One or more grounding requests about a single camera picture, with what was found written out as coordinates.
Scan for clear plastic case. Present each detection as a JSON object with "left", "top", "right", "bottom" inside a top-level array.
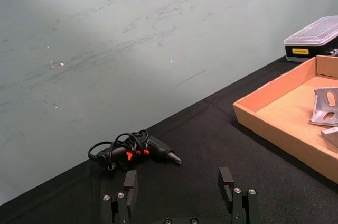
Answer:
[{"left": 284, "top": 15, "right": 338, "bottom": 63}]

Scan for small grey metal piece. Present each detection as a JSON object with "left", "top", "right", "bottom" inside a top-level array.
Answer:
[{"left": 321, "top": 126, "right": 338, "bottom": 148}]

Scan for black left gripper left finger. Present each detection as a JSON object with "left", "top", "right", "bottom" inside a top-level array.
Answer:
[{"left": 101, "top": 170, "right": 139, "bottom": 224}]

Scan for slotted grey metal bracket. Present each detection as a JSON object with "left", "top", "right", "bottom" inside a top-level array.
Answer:
[{"left": 309, "top": 86, "right": 338, "bottom": 126}]

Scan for black corded tool orange parts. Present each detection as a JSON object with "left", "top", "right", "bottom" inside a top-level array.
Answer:
[{"left": 88, "top": 129, "right": 182, "bottom": 173}]

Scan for shallow brown cardboard tray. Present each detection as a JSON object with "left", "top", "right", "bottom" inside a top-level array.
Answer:
[{"left": 232, "top": 54, "right": 338, "bottom": 184}]

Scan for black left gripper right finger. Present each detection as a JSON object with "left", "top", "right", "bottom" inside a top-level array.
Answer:
[{"left": 218, "top": 166, "right": 259, "bottom": 224}]

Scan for black table cloth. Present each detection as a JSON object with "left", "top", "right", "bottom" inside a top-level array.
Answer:
[{"left": 0, "top": 55, "right": 338, "bottom": 224}]

